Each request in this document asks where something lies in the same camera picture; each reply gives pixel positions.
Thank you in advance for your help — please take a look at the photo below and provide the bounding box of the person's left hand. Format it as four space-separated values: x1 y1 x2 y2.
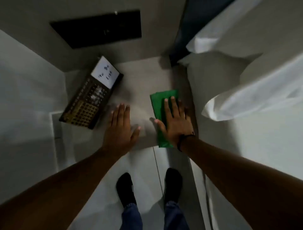
101 103 141 157

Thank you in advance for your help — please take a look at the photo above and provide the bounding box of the person's right hand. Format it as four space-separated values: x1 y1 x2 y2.
154 96 196 149

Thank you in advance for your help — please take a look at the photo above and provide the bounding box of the green cleaning cloth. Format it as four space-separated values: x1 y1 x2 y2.
150 89 181 149

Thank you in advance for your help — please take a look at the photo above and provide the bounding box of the person's right forearm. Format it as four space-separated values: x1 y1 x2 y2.
181 137 303 230

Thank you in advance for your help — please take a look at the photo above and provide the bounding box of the person's left forearm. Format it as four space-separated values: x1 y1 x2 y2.
0 147 123 230

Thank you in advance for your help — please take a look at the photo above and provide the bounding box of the black wristband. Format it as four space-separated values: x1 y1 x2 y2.
177 134 196 152

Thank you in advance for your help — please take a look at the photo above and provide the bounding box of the white paper note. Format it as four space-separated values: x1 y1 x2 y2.
91 56 120 90

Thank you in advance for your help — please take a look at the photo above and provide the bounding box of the black left shoe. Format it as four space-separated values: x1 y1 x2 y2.
116 172 137 208

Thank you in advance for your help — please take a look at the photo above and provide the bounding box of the black shoe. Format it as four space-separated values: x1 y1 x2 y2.
163 168 183 205
116 172 137 208

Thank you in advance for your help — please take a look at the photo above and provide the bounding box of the black right shoe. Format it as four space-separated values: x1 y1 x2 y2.
163 168 183 205

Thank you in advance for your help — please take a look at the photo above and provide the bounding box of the white pillow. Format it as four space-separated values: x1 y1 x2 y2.
201 53 303 122
186 0 303 60

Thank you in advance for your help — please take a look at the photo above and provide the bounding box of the white bed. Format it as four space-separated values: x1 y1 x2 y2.
178 51 303 230

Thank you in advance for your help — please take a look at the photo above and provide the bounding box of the blue jeans left leg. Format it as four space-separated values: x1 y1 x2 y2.
120 203 143 230

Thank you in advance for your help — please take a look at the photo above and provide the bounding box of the blue jeans leg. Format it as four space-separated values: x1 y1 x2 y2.
120 203 143 230
163 201 190 230

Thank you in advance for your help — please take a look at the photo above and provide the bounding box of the dark bed headboard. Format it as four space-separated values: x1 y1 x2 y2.
169 0 236 67

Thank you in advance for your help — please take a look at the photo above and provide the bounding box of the blue jeans right leg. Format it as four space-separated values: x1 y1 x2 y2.
163 201 190 230

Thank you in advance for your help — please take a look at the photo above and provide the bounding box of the black wall panel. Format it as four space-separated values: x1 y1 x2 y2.
49 9 142 50

